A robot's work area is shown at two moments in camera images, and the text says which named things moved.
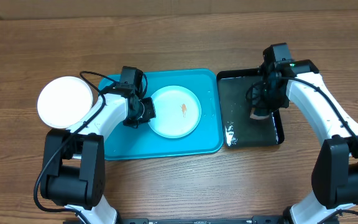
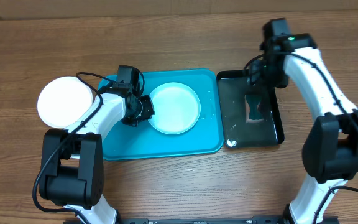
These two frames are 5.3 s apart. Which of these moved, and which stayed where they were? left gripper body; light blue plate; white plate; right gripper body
Moved: right gripper body
Stayed: left gripper body; light blue plate; white plate
